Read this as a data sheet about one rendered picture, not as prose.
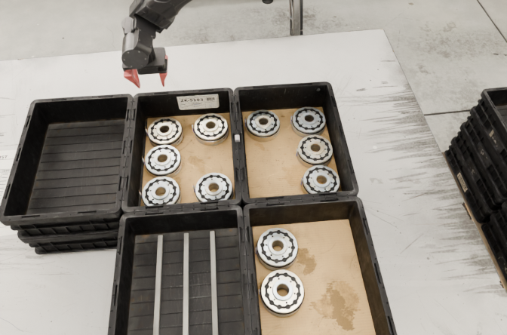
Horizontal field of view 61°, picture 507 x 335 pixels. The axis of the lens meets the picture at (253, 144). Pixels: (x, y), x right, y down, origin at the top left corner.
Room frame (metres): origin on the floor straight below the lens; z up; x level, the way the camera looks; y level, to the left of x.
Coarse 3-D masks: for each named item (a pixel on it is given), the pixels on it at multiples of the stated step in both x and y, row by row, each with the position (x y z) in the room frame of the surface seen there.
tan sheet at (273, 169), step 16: (288, 112) 0.88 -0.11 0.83; (288, 128) 0.82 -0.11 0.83; (256, 144) 0.76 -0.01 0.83; (272, 144) 0.76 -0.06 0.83; (288, 144) 0.76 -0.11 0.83; (256, 160) 0.70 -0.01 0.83; (272, 160) 0.70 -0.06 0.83; (288, 160) 0.70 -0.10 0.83; (256, 176) 0.64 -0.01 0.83; (272, 176) 0.64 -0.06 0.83; (288, 176) 0.64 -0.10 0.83; (256, 192) 0.59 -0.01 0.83; (272, 192) 0.59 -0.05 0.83; (288, 192) 0.59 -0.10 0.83
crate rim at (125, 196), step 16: (144, 96) 0.86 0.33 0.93; (160, 96) 0.87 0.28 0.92; (128, 144) 0.68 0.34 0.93; (128, 160) 0.63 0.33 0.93; (128, 176) 0.59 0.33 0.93; (128, 192) 0.53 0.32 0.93; (240, 192) 0.53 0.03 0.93; (128, 208) 0.49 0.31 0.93; (144, 208) 0.49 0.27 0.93; (160, 208) 0.49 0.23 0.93; (176, 208) 0.49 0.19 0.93
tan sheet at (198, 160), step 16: (192, 144) 0.76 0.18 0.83; (224, 144) 0.76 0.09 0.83; (144, 160) 0.70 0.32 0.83; (192, 160) 0.70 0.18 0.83; (208, 160) 0.70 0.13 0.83; (224, 160) 0.70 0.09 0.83; (144, 176) 0.64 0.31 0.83; (176, 176) 0.64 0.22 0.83; (192, 176) 0.64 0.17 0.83; (192, 192) 0.59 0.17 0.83
